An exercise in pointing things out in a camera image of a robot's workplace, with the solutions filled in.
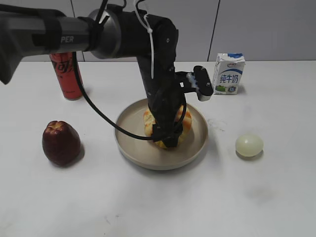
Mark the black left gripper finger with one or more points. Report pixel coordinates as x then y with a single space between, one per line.
159 133

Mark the red cola can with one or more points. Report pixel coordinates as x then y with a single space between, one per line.
64 69

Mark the golden croissant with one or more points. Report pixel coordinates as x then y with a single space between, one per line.
149 122

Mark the beige round plate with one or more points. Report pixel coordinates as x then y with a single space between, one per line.
148 155

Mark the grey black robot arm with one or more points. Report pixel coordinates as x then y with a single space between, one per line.
108 32

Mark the pale peeled onion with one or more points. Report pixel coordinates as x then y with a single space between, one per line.
249 145

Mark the dark red wax apple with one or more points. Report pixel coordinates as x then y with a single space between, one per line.
61 143

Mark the white blue milk carton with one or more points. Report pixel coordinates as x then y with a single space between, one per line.
227 73

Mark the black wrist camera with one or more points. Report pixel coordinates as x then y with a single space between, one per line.
199 82

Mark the white cable tie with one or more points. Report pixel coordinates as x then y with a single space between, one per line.
145 23

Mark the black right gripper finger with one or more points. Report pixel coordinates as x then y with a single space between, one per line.
172 140

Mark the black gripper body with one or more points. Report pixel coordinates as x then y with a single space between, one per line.
164 87

